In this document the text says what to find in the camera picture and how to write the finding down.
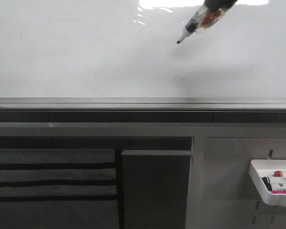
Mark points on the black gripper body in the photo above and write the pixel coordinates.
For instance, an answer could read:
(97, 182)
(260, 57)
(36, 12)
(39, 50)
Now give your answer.
(214, 5)

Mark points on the white glossy whiteboard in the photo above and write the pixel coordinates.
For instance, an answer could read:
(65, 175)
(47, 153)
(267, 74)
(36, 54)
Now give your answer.
(124, 54)

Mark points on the pink whiteboard eraser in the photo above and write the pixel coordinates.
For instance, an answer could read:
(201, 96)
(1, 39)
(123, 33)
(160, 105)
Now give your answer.
(278, 192)

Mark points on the white plastic tray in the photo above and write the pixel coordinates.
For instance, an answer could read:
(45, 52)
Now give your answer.
(266, 168)

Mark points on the red capped marker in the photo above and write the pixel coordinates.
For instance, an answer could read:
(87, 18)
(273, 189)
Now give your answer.
(280, 173)

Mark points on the upper black capped marker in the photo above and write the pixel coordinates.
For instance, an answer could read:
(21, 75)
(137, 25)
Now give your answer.
(281, 180)

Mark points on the black capped marker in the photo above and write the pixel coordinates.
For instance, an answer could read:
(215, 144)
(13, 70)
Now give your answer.
(276, 186)
(281, 180)

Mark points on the dark grey panel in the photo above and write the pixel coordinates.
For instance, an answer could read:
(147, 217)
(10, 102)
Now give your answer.
(155, 184)

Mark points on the lower black capped marker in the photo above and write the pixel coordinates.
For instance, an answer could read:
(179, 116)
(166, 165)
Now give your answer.
(276, 186)

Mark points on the white pegboard panel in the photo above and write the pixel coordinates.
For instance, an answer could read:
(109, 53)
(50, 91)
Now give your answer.
(224, 196)

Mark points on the grey striped fabric organizer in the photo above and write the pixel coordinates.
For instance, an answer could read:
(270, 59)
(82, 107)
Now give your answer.
(60, 189)

